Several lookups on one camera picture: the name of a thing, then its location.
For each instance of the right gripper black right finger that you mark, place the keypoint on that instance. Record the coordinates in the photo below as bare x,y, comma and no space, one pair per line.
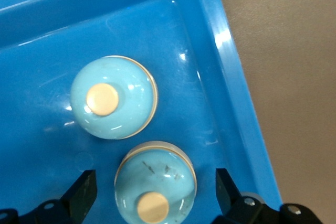
228,203

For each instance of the blue plastic tray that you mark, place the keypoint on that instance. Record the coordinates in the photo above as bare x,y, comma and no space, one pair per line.
183,90

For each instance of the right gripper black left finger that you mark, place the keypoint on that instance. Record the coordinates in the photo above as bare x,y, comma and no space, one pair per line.
78,197

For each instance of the light blue call bell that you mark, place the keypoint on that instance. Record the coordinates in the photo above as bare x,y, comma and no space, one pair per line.
157,171
131,98

